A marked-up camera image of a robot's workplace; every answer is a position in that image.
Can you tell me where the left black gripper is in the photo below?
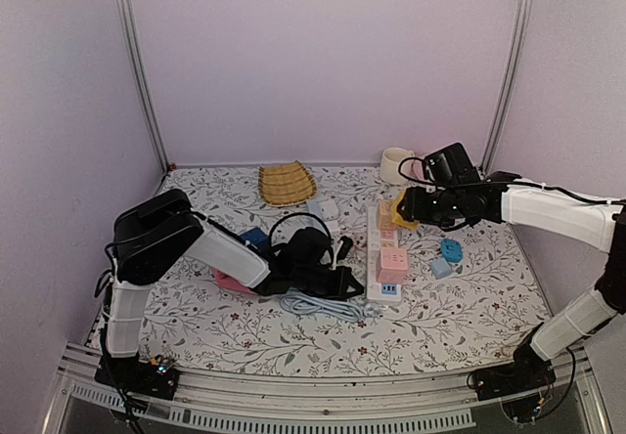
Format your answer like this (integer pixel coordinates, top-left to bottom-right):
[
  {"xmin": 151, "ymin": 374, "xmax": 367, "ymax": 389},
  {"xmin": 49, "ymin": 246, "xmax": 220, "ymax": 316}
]
[{"xmin": 293, "ymin": 267, "xmax": 365, "ymax": 302}]

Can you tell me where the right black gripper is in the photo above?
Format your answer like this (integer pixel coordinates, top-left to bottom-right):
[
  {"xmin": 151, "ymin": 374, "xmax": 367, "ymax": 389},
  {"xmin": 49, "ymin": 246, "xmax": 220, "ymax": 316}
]
[{"xmin": 400, "ymin": 186, "xmax": 465, "ymax": 227}]

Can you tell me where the white power strip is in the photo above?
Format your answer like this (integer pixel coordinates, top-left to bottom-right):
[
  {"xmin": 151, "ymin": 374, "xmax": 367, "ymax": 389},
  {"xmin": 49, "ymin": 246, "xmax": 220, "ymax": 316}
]
[{"xmin": 366, "ymin": 206, "xmax": 408, "ymax": 305}]

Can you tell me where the bright blue plug adapter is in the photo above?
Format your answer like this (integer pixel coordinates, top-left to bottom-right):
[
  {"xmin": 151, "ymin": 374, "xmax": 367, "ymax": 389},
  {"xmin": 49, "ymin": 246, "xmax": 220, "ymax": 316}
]
[{"xmin": 441, "ymin": 238, "xmax": 464, "ymax": 264}]

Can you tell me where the pink cube socket adapter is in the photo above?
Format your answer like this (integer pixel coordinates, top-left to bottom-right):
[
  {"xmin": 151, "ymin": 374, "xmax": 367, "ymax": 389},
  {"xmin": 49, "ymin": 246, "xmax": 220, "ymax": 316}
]
[{"xmin": 377, "ymin": 247, "xmax": 409, "ymax": 284}]

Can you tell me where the yellow cube socket adapter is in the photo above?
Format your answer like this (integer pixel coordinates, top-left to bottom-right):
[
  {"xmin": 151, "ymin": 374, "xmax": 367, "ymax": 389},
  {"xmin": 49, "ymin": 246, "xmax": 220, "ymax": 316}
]
[{"xmin": 390, "ymin": 190, "xmax": 420, "ymax": 231}]

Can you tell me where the light blue plug adapter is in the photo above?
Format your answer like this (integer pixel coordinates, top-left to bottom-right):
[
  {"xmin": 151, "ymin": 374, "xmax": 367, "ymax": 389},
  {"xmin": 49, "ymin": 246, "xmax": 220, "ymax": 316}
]
[{"xmin": 430, "ymin": 258, "xmax": 454, "ymax": 280}]

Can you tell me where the beige cube socket adapter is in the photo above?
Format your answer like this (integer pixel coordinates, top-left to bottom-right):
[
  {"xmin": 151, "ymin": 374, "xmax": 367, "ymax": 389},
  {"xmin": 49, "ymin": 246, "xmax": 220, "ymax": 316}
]
[{"xmin": 377, "ymin": 199, "xmax": 397, "ymax": 231}]

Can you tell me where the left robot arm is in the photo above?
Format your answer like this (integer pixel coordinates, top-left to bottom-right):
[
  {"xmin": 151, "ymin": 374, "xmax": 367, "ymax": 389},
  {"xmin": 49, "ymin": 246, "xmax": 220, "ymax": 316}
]
[{"xmin": 104, "ymin": 189, "xmax": 365, "ymax": 389}]

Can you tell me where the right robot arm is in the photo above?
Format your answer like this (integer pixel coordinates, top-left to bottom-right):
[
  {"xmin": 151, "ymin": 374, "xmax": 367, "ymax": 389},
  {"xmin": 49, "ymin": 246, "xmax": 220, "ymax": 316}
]
[{"xmin": 396, "ymin": 172, "xmax": 625, "ymax": 391}]

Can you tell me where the cream ceramic mug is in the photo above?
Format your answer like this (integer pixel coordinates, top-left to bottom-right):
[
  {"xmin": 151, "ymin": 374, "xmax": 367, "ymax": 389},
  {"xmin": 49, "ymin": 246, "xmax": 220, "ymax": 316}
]
[{"xmin": 379, "ymin": 147, "xmax": 415, "ymax": 185}]

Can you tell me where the dark blue cube adapter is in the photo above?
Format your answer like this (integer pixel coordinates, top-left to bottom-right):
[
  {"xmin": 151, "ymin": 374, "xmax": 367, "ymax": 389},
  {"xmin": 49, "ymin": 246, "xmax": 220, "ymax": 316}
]
[{"xmin": 240, "ymin": 227, "xmax": 270, "ymax": 251}]

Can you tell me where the floral tablecloth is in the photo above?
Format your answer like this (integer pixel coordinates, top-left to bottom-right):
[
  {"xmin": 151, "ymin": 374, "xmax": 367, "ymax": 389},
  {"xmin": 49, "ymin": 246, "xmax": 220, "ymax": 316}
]
[{"xmin": 138, "ymin": 166, "xmax": 550, "ymax": 377}]

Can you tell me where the woven bamboo tray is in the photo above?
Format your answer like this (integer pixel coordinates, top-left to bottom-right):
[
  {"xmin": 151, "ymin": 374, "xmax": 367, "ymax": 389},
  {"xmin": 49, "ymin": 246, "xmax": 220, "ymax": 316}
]
[{"xmin": 258, "ymin": 161, "xmax": 317, "ymax": 207}]

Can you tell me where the pink triangular power strip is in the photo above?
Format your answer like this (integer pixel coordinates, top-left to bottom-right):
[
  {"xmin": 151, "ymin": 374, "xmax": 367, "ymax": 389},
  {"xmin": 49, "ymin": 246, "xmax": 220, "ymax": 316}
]
[{"xmin": 211, "ymin": 269, "xmax": 256, "ymax": 295}]

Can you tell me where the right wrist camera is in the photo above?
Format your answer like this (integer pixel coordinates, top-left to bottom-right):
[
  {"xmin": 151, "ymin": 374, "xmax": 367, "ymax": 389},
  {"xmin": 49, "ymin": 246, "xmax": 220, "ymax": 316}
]
[{"xmin": 422, "ymin": 142, "xmax": 481, "ymax": 186}]

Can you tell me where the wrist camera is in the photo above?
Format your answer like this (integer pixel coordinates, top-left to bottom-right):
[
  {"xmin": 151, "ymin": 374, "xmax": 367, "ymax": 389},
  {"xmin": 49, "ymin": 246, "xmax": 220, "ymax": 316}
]
[
  {"xmin": 268, "ymin": 212, "xmax": 354, "ymax": 268},
  {"xmin": 422, "ymin": 142, "xmax": 481, "ymax": 186}
]

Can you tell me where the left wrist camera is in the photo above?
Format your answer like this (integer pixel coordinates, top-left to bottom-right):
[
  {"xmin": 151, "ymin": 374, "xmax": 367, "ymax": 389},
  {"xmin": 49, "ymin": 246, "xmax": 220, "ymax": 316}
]
[{"xmin": 268, "ymin": 212, "xmax": 354, "ymax": 268}]

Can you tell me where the grey power strip cord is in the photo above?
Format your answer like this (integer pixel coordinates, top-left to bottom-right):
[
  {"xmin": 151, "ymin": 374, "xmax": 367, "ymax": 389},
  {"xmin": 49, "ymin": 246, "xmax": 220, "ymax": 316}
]
[{"xmin": 279, "ymin": 291, "xmax": 390, "ymax": 319}]

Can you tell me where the front aluminium rail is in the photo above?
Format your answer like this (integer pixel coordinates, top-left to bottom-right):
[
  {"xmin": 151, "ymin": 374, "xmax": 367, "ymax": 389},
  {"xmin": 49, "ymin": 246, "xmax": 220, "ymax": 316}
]
[{"xmin": 43, "ymin": 343, "xmax": 613, "ymax": 433}]

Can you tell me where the right aluminium frame post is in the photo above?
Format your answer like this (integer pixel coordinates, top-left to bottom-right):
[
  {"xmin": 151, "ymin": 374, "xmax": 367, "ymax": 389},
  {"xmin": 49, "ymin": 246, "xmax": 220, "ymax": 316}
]
[{"xmin": 480, "ymin": 0, "xmax": 533, "ymax": 174}]

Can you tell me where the aluminium frame post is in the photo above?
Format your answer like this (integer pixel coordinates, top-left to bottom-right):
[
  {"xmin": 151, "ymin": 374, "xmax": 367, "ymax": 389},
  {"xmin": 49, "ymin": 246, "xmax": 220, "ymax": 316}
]
[
  {"xmin": 480, "ymin": 0, "xmax": 533, "ymax": 174},
  {"xmin": 115, "ymin": 0, "xmax": 170, "ymax": 173}
]

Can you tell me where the left aluminium frame post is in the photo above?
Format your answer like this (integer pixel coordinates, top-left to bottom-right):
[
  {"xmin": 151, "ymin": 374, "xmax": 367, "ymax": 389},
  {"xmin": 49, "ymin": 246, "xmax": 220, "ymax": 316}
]
[{"xmin": 115, "ymin": 0, "xmax": 170, "ymax": 173}]

